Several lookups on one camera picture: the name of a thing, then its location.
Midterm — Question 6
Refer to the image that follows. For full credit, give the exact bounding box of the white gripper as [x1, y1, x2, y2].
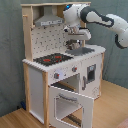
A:
[64, 27, 91, 40]

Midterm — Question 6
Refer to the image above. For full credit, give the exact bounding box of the small metal pot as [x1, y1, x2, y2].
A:
[66, 40, 82, 50]

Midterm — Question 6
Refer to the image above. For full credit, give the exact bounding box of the white oven door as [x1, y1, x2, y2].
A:
[49, 86, 94, 128]

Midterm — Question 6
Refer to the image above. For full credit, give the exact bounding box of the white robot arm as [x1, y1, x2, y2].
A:
[63, 4, 128, 49]

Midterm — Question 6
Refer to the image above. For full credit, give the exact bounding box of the wooden toy kitchen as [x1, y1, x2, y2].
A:
[22, 3, 105, 128]

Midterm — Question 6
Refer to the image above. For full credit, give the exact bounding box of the grey sink basin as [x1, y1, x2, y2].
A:
[66, 47, 95, 56]

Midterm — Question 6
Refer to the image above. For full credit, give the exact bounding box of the grey range hood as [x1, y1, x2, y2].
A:
[35, 6, 63, 27]

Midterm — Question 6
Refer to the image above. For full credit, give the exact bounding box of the black stovetop with red burners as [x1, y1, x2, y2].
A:
[34, 53, 70, 66]

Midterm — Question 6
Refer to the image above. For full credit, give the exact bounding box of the red right stove knob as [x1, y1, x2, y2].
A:
[71, 66, 79, 73]

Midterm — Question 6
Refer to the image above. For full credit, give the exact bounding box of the red stove knob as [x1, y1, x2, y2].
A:
[54, 73, 60, 79]
[71, 66, 79, 73]

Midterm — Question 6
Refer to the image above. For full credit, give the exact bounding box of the white cabinet door with dispenser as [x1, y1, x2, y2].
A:
[81, 55, 102, 99]

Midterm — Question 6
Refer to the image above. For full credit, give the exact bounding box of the red left stove knob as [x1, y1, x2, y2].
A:
[54, 73, 60, 79]

